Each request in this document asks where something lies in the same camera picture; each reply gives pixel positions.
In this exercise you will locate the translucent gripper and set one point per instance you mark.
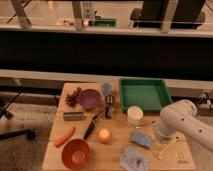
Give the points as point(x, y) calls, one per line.
point(159, 142)

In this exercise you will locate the blue eraser block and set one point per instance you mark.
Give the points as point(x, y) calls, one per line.
point(141, 139)

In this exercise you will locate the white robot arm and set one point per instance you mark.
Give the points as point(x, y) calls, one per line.
point(180, 116)

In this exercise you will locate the blue crumpled cloth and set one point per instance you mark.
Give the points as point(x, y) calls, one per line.
point(132, 159)

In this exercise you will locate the white lidded jar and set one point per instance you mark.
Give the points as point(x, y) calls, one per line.
point(134, 115)

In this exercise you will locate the green plastic tray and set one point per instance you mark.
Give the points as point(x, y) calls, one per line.
point(151, 95)

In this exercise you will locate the wooden board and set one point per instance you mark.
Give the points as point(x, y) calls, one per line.
point(105, 157)

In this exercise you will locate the blue round brush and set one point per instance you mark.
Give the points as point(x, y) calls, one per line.
point(106, 89)

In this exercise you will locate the purple bowl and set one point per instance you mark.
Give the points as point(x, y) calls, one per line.
point(89, 98)

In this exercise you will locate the red bowl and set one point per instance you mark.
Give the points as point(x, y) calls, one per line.
point(75, 154)

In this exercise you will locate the orange carrot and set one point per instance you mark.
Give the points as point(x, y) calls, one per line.
point(60, 141)

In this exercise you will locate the bunch of dark grapes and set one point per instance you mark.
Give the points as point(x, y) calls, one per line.
point(72, 99)

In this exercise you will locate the black chair base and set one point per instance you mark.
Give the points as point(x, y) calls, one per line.
point(11, 129)

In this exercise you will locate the black office chair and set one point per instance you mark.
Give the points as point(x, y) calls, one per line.
point(180, 14)

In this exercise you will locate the green box behind glass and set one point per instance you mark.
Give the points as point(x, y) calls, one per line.
point(105, 22)

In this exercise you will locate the black handled knife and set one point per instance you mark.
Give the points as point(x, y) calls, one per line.
point(91, 126)

